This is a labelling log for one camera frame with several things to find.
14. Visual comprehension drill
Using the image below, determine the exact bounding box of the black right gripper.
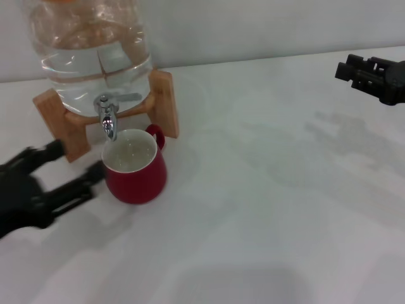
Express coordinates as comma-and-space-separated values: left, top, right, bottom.
334, 53, 405, 106

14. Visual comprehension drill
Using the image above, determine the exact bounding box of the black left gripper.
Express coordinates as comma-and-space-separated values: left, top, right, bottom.
0, 139, 108, 241

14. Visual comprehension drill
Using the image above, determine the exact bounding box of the red ceramic cup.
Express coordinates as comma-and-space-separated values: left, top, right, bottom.
101, 124, 169, 205

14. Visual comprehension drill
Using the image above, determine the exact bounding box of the chrome faucet tap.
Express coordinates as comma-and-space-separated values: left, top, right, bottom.
92, 92, 142, 142

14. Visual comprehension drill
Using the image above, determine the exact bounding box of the glass water dispenser jar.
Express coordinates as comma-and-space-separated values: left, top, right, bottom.
23, 0, 155, 118

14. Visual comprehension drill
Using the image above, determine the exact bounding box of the wooden dispenser stand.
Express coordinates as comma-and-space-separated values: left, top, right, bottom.
31, 69, 180, 164

